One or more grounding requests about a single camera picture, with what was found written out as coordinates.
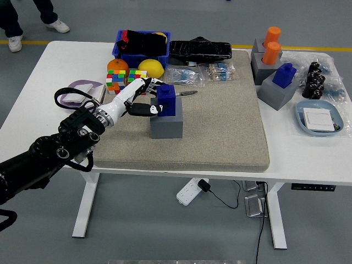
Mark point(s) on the black robot body part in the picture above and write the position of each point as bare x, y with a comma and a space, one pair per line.
12, 215

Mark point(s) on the clear bag of blue resistors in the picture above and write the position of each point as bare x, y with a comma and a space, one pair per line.
182, 75

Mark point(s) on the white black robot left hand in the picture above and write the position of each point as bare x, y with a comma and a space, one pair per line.
121, 99

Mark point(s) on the colourful puzzle cube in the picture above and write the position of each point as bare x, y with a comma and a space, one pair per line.
115, 79
137, 74

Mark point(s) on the black cloth bundle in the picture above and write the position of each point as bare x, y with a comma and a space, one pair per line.
143, 44

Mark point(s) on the person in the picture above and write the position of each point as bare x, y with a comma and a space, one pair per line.
11, 24

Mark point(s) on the purple tray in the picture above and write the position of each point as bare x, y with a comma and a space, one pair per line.
82, 81

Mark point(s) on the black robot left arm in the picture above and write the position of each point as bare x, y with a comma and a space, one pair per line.
55, 148

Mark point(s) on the grey-brown table mat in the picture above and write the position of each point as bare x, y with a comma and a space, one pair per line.
214, 132

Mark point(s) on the orange fruit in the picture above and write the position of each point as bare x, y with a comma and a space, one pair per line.
118, 66

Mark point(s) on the small green circuit part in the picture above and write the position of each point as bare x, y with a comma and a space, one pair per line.
336, 126

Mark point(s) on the black power adapter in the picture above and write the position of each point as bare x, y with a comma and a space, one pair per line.
204, 184

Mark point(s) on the light blue tray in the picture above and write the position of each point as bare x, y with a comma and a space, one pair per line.
301, 121

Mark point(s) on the white table leg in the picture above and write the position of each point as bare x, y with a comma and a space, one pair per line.
276, 220
85, 203

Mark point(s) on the grey round-hole holder block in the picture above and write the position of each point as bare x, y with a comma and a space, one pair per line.
259, 71
258, 46

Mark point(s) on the yellow lemon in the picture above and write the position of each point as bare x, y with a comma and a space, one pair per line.
151, 68

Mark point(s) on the orange cylinder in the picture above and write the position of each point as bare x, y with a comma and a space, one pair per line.
271, 53
272, 35

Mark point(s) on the yellow item in bin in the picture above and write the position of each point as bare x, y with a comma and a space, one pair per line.
160, 34

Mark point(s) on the black keyboard in plastic wrap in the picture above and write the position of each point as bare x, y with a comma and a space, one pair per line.
198, 50

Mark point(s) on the metal floor bracket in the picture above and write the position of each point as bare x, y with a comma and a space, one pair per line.
251, 185
254, 206

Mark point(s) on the white power strip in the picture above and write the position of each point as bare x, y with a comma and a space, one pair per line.
187, 192

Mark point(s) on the blue seal stamp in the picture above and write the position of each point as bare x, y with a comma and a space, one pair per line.
168, 99
284, 75

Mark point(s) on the black table control panel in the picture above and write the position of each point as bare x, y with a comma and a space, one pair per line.
313, 187

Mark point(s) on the clear bags of blue components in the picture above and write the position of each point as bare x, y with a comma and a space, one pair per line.
335, 92

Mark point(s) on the grey square seal holder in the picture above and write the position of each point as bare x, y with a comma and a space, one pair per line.
166, 127
272, 96

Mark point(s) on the blue plastic bin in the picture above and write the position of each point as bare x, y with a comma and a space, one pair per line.
143, 58

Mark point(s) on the clear bag of mixed resistors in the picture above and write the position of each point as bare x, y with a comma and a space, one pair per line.
220, 71

